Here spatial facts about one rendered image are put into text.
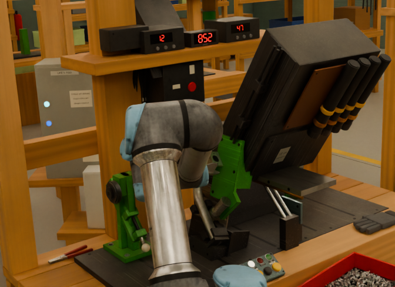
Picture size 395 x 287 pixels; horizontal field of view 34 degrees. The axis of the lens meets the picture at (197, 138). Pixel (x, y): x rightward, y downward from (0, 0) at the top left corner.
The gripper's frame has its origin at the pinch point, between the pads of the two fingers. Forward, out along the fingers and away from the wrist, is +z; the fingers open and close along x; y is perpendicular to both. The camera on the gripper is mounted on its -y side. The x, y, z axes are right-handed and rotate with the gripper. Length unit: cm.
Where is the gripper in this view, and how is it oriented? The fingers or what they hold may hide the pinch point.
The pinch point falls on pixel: (211, 161)
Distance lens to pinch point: 212.9
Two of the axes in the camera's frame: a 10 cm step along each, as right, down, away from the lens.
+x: -2.9, -8.3, 4.8
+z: 7.6, 1.1, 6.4
